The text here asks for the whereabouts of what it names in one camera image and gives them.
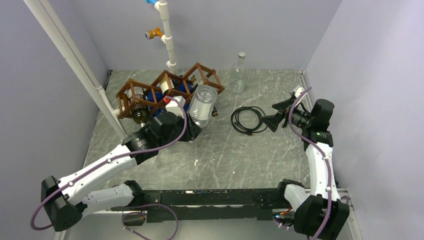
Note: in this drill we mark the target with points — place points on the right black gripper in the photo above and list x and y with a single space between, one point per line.
273 121

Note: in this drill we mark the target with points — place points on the brown wooden wine rack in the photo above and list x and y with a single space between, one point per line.
133 91

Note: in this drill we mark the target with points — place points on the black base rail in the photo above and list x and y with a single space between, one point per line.
210 204

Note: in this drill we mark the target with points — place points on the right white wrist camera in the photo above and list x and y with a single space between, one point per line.
298 91

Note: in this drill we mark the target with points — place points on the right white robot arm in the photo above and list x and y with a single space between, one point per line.
319 213

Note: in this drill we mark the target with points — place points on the white pvc pipe stand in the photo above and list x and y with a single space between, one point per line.
162 7

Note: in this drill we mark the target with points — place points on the clear glass bottle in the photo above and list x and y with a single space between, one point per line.
201 105
237 74

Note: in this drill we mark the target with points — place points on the clear bottle black cap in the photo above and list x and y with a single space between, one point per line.
214 112

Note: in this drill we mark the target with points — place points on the white diagonal pole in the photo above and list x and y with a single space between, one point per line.
57 32

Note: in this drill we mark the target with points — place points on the olive green bottle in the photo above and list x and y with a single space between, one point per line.
140 114

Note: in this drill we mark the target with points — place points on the orange pipe fitting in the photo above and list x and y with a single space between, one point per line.
151 34

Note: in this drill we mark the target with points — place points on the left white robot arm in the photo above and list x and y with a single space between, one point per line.
67 200

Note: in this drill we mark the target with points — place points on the blue labelled clear bottle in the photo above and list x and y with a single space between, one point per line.
170 85

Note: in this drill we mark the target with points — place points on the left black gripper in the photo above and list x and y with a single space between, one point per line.
191 131

